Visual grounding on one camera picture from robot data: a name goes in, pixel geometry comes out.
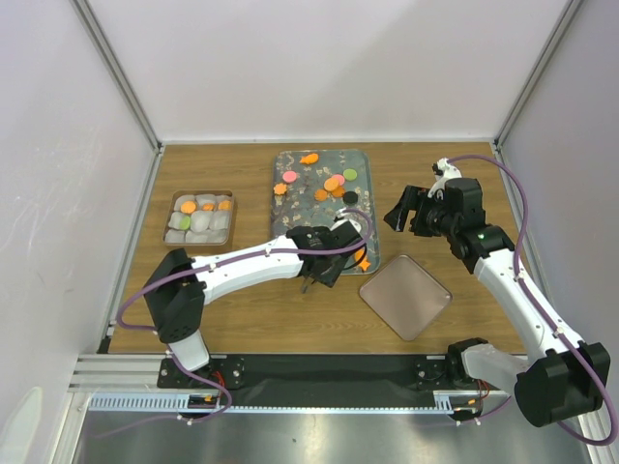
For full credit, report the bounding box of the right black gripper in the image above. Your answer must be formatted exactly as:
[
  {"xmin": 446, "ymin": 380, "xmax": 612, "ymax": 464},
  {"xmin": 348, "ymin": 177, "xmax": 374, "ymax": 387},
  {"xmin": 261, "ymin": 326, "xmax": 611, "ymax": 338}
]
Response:
[{"xmin": 382, "ymin": 185, "xmax": 457, "ymax": 239}]

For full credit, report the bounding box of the orange fish cookie bottom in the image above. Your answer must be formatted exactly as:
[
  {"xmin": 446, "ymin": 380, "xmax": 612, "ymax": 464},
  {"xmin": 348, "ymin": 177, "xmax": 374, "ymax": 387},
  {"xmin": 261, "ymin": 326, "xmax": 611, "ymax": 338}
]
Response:
[{"xmin": 354, "ymin": 247, "xmax": 371, "ymax": 273}]

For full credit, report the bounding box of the orange fish cookie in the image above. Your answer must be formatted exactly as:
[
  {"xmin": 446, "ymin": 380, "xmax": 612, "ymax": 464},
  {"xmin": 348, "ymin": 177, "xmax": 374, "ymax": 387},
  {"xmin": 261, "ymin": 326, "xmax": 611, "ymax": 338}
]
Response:
[
  {"xmin": 354, "ymin": 247, "xmax": 371, "ymax": 273},
  {"xmin": 300, "ymin": 153, "xmax": 319, "ymax": 165}
]

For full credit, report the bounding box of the brown translucent box lid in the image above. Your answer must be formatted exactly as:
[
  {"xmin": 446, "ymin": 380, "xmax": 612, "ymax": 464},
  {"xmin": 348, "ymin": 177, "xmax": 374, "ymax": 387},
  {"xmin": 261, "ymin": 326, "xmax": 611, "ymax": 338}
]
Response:
[{"xmin": 359, "ymin": 254, "xmax": 453, "ymax": 341}]

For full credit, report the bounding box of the clear box with paper cups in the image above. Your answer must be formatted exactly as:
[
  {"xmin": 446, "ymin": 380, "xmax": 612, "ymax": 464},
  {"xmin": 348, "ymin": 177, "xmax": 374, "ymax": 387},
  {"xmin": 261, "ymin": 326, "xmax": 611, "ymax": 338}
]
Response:
[{"xmin": 162, "ymin": 188, "xmax": 237, "ymax": 253}]

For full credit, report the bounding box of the green round cookie bottom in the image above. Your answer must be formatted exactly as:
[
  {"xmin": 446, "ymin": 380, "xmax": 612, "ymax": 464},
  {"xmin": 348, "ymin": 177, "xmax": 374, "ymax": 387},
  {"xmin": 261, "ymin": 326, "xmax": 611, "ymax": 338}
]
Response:
[{"xmin": 179, "ymin": 216, "xmax": 191, "ymax": 230}]

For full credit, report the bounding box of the green round cookie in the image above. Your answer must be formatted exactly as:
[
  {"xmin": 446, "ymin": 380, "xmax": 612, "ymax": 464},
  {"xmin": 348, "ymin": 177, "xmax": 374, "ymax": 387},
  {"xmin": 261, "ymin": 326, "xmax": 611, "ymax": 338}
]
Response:
[
  {"xmin": 342, "ymin": 168, "xmax": 358, "ymax": 182},
  {"xmin": 179, "ymin": 216, "xmax": 191, "ymax": 230}
]

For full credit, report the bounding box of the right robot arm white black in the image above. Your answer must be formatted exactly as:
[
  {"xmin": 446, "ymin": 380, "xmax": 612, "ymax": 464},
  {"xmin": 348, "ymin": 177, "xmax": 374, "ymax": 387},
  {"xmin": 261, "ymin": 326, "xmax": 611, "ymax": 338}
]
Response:
[{"xmin": 384, "ymin": 178, "xmax": 610, "ymax": 427}]

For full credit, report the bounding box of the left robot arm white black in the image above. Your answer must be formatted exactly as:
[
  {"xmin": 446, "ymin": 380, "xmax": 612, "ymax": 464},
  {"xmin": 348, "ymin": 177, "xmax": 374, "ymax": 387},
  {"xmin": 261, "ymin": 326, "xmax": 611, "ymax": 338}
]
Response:
[{"xmin": 144, "ymin": 219, "xmax": 363, "ymax": 387}]

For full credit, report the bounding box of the black round cookie top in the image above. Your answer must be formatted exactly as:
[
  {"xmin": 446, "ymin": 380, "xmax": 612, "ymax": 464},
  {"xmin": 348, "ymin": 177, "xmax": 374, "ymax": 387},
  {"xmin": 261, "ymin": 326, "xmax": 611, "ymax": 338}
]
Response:
[{"xmin": 342, "ymin": 190, "xmax": 359, "ymax": 205}]

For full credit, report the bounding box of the green round cookie top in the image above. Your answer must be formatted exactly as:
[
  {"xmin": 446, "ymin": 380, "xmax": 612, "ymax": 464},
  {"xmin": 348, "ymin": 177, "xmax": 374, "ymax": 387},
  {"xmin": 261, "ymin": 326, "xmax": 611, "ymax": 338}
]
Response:
[{"xmin": 342, "ymin": 168, "xmax": 358, "ymax": 182}]

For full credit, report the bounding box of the pink round cookie hidden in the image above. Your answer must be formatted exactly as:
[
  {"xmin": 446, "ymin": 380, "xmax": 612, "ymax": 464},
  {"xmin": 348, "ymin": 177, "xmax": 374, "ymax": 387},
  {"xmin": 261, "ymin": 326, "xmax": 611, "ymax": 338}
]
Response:
[{"xmin": 333, "ymin": 174, "xmax": 345, "ymax": 186}]

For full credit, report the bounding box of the floral patterned metal tray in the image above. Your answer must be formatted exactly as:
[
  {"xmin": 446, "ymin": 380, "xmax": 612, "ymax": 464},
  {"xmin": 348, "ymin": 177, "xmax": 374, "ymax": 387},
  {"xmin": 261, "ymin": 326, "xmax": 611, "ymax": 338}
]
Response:
[{"xmin": 270, "ymin": 149, "xmax": 380, "ymax": 275}]

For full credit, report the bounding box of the orange round cookie stacked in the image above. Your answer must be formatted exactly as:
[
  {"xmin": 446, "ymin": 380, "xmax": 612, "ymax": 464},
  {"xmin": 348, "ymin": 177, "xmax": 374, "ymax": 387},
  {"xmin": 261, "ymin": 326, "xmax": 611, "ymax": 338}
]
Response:
[{"xmin": 323, "ymin": 177, "xmax": 339, "ymax": 192}]

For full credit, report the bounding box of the pink round cookie left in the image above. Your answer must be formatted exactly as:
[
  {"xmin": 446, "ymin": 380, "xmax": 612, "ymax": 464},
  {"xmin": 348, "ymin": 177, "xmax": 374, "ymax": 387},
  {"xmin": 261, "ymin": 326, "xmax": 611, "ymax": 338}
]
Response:
[{"xmin": 282, "ymin": 170, "xmax": 298, "ymax": 184}]

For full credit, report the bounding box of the orange fish cookie top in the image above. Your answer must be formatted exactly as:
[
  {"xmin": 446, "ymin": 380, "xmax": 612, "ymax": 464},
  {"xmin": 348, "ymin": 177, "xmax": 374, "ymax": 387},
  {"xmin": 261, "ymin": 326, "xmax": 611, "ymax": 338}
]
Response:
[{"xmin": 300, "ymin": 153, "xmax": 319, "ymax": 165}]

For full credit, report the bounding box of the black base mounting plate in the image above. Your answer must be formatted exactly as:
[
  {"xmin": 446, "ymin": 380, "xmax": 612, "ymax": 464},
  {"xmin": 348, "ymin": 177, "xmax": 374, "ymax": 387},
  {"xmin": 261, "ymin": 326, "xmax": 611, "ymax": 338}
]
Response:
[{"xmin": 157, "ymin": 353, "xmax": 504, "ymax": 410}]

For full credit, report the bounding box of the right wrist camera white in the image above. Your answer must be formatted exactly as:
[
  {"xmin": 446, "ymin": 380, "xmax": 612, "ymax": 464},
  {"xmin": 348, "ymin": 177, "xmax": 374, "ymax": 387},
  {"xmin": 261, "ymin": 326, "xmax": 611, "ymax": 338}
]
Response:
[{"xmin": 427, "ymin": 158, "xmax": 461, "ymax": 199}]

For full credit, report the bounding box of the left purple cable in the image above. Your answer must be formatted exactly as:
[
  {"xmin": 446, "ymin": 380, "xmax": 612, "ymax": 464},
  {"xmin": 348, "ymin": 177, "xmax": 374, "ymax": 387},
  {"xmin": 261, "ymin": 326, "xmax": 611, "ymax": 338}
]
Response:
[{"xmin": 91, "ymin": 208, "xmax": 374, "ymax": 439}]

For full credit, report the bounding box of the purple cable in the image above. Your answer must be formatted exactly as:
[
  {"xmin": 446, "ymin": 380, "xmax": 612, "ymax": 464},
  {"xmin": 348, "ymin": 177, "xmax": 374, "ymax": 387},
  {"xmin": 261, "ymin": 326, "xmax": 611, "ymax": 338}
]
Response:
[
  {"xmin": 449, "ymin": 154, "xmax": 619, "ymax": 446},
  {"xmin": 91, "ymin": 208, "xmax": 374, "ymax": 439}
]

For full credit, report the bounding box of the aluminium frame rail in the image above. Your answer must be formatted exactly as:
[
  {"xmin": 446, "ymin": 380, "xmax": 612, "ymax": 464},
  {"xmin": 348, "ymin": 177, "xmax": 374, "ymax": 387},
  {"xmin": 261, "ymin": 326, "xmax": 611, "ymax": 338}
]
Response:
[{"xmin": 70, "ymin": 354, "xmax": 507, "ymax": 417}]

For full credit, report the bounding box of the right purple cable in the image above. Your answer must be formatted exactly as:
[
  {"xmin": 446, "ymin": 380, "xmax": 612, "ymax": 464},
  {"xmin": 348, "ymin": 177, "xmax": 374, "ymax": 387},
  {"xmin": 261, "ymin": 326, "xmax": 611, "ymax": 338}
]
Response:
[{"xmin": 449, "ymin": 154, "xmax": 619, "ymax": 446}]

